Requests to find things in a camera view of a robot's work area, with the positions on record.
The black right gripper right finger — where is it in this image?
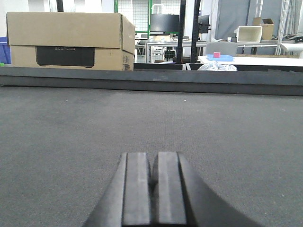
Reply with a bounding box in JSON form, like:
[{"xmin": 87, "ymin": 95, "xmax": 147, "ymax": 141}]
[{"xmin": 152, "ymin": 152, "xmax": 260, "ymax": 227}]

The pink cube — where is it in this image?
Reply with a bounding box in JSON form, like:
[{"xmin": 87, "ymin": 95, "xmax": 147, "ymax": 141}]
[{"xmin": 213, "ymin": 52, "xmax": 221, "ymax": 58}]

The white table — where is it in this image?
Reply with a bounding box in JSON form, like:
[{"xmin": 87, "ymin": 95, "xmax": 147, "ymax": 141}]
[{"xmin": 197, "ymin": 55, "xmax": 303, "ymax": 67}]

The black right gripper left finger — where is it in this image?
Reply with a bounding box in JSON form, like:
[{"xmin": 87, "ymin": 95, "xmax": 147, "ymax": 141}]
[{"xmin": 83, "ymin": 152, "xmax": 152, "ymax": 227}]

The blue tray on table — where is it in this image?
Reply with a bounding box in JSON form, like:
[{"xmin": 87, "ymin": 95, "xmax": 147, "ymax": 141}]
[{"xmin": 206, "ymin": 54, "xmax": 234, "ymax": 61}]

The black computer monitor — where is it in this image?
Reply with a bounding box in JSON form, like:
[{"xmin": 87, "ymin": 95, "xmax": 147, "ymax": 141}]
[{"xmin": 150, "ymin": 14, "xmax": 179, "ymax": 33}]

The small open cardboard box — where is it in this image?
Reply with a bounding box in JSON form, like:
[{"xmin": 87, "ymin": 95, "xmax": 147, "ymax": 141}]
[{"xmin": 252, "ymin": 17, "xmax": 274, "ymax": 40}]

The blue storage crate background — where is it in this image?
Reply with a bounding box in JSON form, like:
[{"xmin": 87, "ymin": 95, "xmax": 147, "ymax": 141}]
[{"xmin": 0, "ymin": 36, "xmax": 11, "ymax": 64}]

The large cardboard box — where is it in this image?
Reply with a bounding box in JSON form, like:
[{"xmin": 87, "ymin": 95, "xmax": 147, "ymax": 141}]
[{"xmin": 7, "ymin": 12, "xmax": 135, "ymax": 71}]

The white plastic bin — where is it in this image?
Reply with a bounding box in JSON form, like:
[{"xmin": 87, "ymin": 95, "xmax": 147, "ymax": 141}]
[{"xmin": 237, "ymin": 26, "xmax": 262, "ymax": 43}]

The crumpled plastic bag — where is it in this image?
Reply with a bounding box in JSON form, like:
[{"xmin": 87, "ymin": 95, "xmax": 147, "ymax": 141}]
[{"xmin": 197, "ymin": 61, "xmax": 238, "ymax": 71}]

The black vertical post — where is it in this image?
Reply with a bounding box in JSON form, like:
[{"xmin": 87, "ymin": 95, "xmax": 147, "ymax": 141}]
[{"xmin": 176, "ymin": 0, "xmax": 186, "ymax": 64}]

